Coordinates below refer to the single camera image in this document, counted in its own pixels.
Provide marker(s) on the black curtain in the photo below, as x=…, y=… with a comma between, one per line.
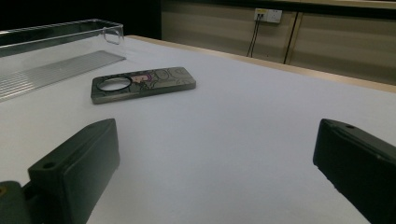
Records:
x=77, y=12

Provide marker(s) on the white wall socket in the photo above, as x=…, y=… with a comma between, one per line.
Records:
x=271, y=15

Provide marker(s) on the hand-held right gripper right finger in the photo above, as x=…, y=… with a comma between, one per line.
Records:
x=358, y=165

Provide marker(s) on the white table mat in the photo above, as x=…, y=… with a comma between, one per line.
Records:
x=218, y=140

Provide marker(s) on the patterned grey phone case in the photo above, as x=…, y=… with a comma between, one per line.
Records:
x=165, y=83

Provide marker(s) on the clear plastic tray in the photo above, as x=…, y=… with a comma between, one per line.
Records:
x=46, y=74

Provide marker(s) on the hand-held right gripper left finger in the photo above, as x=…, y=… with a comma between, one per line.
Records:
x=77, y=174

